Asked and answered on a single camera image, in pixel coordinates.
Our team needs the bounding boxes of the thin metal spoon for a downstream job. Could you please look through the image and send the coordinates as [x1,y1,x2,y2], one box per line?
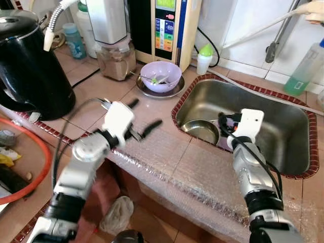
[130,71,158,83]

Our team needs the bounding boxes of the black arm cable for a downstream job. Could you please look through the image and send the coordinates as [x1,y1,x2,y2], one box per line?
[230,129,283,201]
[52,98,111,189]

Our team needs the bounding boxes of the small teal plastic bottle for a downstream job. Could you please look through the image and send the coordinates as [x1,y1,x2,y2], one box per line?
[63,23,87,60]

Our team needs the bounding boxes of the crumpled grey plastic bag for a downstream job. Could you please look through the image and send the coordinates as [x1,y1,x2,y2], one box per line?
[100,196,135,234]

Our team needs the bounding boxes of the grey appliance with brown jar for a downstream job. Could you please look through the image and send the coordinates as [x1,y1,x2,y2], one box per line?
[86,0,137,82]

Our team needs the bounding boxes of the cream water ionizer machine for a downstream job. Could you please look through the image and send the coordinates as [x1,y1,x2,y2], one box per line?
[128,0,203,72]

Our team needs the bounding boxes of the stainless steel sink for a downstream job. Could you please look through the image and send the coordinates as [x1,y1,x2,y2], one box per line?
[171,73,320,179]

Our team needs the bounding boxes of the yellow wrapper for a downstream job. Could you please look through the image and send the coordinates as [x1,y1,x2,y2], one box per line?
[0,148,23,168]

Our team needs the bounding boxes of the black power cable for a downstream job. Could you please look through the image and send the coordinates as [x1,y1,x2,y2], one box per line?
[195,25,221,69]

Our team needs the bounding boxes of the round steel plate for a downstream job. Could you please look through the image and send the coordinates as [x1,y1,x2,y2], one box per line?
[136,76,185,98]

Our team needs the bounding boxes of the flexible metal hose cream nozzle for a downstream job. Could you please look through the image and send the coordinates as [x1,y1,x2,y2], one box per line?
[43,0,82,52]

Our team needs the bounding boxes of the clear bubble wrap sheet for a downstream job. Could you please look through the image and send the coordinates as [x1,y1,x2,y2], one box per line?
[106,124,324,242]

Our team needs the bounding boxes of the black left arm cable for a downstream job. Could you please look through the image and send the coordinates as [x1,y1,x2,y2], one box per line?
[52,98,111,189]

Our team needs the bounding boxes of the orange plastic basin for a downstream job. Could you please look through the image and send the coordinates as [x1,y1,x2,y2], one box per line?
[0,117,53,206]

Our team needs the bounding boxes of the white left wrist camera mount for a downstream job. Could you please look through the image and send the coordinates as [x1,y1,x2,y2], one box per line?
[101,101,135,144]

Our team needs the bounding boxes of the black electric kettle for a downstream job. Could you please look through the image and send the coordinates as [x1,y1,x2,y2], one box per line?
[0,10,76,121]

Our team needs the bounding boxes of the tall white plastic bottle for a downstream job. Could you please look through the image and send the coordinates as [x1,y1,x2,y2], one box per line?
[76,0,98,57]

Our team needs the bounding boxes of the white faucet hose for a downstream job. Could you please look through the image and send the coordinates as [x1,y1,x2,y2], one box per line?
[223,0,324,50]

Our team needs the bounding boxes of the white bottle green cap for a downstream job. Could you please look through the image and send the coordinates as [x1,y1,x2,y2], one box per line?
[196,45,214,75]

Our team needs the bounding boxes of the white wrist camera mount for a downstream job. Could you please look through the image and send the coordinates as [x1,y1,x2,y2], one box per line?
[230,109,265,150]
[101,101,135,144]

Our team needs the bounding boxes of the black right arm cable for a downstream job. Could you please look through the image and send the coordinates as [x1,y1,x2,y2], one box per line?
[230,129,283,201]

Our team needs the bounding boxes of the clear bottle green dish soap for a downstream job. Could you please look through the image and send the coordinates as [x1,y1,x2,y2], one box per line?
[283,40,324,96]

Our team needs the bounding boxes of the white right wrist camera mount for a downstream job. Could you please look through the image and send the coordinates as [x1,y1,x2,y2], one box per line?
[230,109,265,150]

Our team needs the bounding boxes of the stainless steel bowl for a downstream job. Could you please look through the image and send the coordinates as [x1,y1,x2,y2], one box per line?
[181,119,221,146]

